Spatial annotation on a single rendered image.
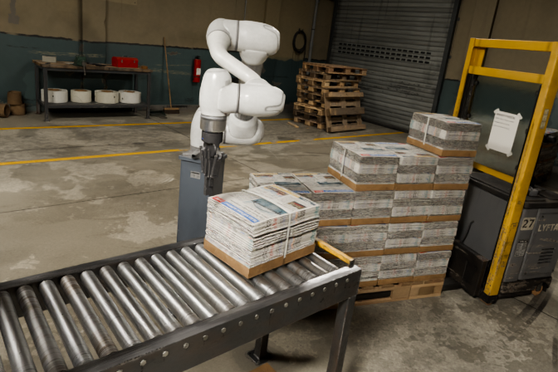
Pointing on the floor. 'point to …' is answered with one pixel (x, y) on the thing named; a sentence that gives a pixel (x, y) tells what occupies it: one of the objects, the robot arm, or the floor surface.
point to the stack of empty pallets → (320, 85)
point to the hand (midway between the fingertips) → (208, 185)
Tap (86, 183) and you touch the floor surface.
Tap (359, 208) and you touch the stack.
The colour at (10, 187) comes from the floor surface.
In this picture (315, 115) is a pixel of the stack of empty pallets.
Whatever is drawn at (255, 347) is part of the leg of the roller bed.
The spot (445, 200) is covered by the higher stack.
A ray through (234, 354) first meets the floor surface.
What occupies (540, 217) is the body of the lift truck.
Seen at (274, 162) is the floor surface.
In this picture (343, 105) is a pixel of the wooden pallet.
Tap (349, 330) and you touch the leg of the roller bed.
